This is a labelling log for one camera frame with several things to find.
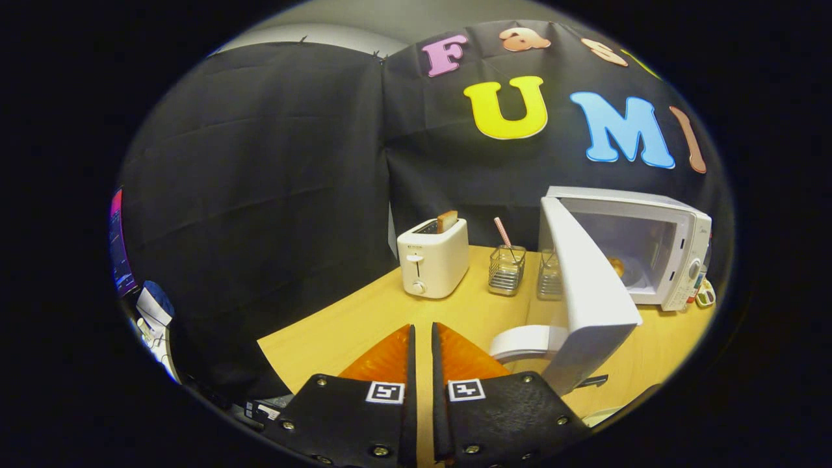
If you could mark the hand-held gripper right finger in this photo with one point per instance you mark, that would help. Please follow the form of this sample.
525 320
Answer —
439 416

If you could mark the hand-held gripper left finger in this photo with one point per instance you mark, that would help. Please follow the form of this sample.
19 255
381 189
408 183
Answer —
411 416

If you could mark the white microwave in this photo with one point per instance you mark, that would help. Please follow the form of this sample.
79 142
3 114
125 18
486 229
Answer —
591 305

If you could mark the golden bread bun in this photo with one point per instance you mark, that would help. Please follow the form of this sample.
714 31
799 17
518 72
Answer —
616 267

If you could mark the pale food tray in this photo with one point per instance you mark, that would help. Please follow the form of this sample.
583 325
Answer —
601 417

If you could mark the white toaster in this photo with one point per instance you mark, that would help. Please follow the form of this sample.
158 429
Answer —
432 263

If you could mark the pink striped straw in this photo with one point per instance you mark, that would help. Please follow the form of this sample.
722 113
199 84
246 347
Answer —
502 233

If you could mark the toast slice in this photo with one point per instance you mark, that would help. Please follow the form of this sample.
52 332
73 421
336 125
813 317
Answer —
447 221

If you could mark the white and blue box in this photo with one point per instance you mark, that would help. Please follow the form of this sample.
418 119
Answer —
155 305

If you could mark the white divided bean dish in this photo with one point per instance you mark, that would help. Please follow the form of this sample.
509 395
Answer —
706 296

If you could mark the lit monitor screen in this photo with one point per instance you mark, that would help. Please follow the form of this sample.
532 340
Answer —
120 247

